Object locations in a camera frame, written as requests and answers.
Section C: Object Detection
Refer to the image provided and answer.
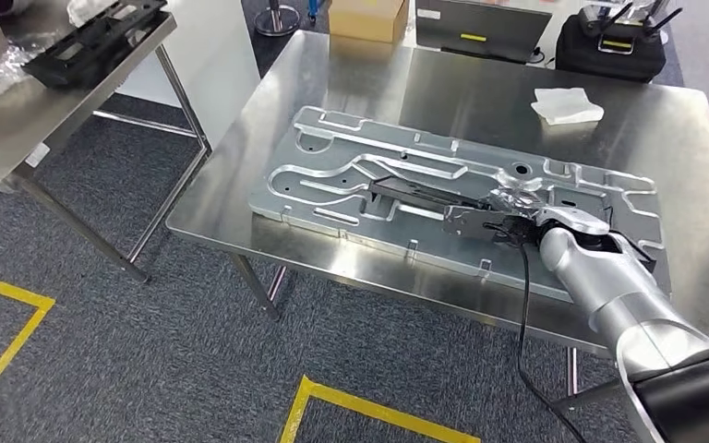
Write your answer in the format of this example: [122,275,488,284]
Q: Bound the stainless steel workbench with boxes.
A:
[164,29,709,399]

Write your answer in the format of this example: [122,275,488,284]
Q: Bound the stainless steel table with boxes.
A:
[0,0,213,283]

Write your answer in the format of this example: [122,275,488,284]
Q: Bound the thick black cable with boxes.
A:
[481,221,589,443]

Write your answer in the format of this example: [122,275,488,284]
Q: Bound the white folded tissue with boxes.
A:
[530,86,606,127]

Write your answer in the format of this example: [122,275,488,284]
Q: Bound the black bag with antennas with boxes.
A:
[554,0,685,84]

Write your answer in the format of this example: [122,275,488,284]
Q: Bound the white sticker label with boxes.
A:
[24,142,51,168]

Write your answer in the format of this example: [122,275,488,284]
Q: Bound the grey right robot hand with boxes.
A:
[483,185,555,216]

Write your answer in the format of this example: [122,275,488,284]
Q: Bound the brown cardboard box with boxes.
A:
[329,0,410,44]

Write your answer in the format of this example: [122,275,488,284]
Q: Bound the clear plastic film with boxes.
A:
[0,42,36,104]

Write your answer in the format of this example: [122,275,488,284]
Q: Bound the black plastic frame part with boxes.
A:
[367,174,499,213]

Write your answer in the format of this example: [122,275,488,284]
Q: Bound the chrome stanchion base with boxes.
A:
[252,0,303,37]

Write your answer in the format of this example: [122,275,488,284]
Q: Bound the black plastic frame parts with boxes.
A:
[20,0,173,91]

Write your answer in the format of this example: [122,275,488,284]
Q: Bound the clear plastic bag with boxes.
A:
[66,0,122,28]

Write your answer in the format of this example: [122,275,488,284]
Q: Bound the grey laptop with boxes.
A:
[414,0,553,65]

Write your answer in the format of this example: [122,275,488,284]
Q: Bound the aluminium fixture plate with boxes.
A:
[246,104,675,305]

